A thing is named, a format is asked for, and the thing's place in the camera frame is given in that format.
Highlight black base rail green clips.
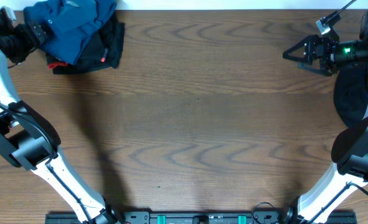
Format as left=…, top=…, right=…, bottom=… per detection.
left=44, top=207, right=358, bottom=224

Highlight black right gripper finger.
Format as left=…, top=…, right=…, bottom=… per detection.
left=298, top=63, right=333, bottom=77
left=283, top=35, right=319, bottom=62

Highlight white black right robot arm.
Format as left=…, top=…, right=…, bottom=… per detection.
left=279, top=10, right=368, bottom=223

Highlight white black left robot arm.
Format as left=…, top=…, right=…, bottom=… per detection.
left=0, top=7, right=125, bottom=223

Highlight black garment at right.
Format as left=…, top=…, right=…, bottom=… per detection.
left=333, top=63, right=368, bottom=128

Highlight black folded garment red trim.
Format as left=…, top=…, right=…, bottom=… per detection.
left=46, top=13, right=125, bottom=75

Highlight blue polo shirt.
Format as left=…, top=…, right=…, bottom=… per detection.
left=23, top=0, right=116, bottom=65

